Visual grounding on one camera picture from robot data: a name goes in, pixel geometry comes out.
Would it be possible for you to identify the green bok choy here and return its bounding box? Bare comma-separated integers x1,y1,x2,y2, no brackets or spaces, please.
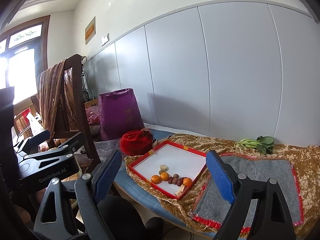
234,136,275,154

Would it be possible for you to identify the grey felt mat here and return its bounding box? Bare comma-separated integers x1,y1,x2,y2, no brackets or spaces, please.
189,151,304,233

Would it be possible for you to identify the pale sugarcane chunk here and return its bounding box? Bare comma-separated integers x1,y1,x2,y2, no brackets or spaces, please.
160,165,169,172
175,191,182,197
180,185,187,193

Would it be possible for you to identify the white wall switch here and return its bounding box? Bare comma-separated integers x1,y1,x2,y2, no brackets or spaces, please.
101,33,110,46

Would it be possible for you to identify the wooden framed window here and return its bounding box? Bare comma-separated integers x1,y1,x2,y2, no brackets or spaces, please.
1,15,50,105

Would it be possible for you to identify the red velvet pouch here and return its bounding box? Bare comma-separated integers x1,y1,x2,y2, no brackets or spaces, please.
119,128,154,156

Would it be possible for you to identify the dark wooden chair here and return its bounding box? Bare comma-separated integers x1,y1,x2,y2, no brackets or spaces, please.
48,54,101,172

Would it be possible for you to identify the wall picture frame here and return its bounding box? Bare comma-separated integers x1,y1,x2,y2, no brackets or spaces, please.
85,17,96,44

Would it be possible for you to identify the orange mandarin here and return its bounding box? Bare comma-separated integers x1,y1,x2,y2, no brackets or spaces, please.
183,177,193,187
151,175,162,184
160,172,170,181

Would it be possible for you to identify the red plastic bag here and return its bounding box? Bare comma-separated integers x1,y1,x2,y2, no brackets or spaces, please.
85,106,100,126

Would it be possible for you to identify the brown striped cloth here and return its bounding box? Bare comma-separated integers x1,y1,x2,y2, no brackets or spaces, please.
39,60,78,139

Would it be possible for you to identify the gold patterned tablecloth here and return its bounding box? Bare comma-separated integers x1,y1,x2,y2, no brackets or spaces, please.
125,134,319,238

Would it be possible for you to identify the purple shopping bag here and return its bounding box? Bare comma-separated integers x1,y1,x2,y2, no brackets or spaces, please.
98,88,144,141

